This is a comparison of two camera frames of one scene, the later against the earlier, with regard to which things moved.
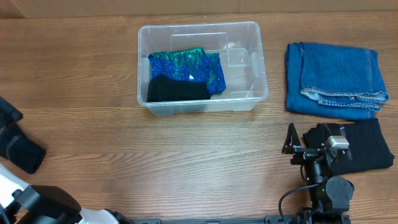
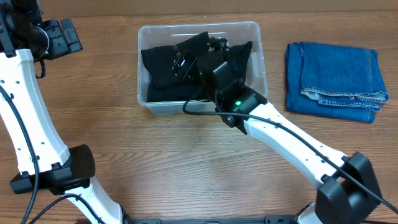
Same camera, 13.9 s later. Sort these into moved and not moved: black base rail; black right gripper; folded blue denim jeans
Moved: black right gripper
Not moved: folded blue denim jeans; black base rail
